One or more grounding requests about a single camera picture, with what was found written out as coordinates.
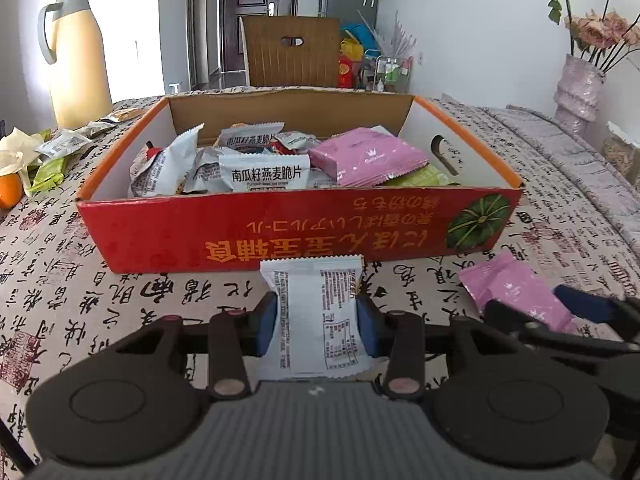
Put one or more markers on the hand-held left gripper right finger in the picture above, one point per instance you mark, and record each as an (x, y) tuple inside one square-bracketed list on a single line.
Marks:
[(368, 329)]

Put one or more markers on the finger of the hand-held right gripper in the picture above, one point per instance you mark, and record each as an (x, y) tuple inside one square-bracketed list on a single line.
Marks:
[(510, 317), (595, 306)]

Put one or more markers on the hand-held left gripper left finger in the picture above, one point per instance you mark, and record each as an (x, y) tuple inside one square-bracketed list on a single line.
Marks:
[(266, 326)]

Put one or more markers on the pink snack packet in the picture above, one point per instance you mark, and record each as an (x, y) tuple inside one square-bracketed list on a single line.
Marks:
[(367, 156), (515, 285)]

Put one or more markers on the white snack packet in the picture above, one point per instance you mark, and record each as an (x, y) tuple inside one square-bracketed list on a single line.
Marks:
[(62, 143), (315, 320)]

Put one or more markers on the orange red cardboard box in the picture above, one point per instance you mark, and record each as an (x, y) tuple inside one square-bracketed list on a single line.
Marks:
[(280, 230)]

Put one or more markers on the pile of silver white packets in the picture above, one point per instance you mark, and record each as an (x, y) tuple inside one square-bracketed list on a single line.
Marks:
[(265, 175)]

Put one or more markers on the green snack packet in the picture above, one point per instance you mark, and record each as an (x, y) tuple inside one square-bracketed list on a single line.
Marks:
[(47, 176), (430, 178)]

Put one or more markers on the red orange snack packet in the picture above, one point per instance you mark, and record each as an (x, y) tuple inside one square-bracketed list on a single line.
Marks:
[(146, 152)]

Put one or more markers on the grey quilted cloth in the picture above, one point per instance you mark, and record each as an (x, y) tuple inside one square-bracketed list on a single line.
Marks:
[(565, 170)]

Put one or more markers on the calligraphy print tablecloth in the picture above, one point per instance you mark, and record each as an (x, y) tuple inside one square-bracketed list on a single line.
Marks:
[(125, 300)]

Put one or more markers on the glass jar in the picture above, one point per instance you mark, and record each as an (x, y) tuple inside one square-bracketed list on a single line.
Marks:
[(622, 152)]

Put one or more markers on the pink ribbed vase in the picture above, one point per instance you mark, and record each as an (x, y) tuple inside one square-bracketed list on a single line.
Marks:
[(577, 95)]

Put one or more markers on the small clear cookie packet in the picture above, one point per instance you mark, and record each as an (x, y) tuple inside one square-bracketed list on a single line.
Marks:
[(126, 115)]

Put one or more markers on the small silver snack packet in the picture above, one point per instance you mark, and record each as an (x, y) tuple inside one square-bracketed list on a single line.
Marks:
[(102, 126)]

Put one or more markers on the red gift box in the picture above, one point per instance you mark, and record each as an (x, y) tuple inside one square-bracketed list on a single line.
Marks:
[(345, 71)]

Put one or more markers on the brown wooden chair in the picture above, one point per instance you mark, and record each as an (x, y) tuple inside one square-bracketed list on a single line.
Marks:
[(290, 55)]

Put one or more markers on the yellow bag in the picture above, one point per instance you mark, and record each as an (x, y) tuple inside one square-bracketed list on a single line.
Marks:
[(351, 49)]

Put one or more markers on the dried pink rose bouquet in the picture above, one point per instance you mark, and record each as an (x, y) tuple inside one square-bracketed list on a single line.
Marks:
[(595, 25)]

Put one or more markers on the orange fruit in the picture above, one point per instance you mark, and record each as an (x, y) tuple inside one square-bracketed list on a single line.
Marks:
[(9, 191)]

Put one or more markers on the purple feather plume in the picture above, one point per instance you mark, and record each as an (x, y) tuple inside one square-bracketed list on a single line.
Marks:
[(397, 35)]

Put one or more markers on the blue bag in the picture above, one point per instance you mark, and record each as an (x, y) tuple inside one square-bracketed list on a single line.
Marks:
[(356, 31)]

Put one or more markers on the white artificial flower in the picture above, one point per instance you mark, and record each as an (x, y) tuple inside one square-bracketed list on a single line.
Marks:
[(15, 152)]

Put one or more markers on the dark brown door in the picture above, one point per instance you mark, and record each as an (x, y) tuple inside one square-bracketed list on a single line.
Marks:
[(255, 15)]

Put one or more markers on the beige thermos jug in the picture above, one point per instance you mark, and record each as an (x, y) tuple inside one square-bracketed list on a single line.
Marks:
[(80, 60)]

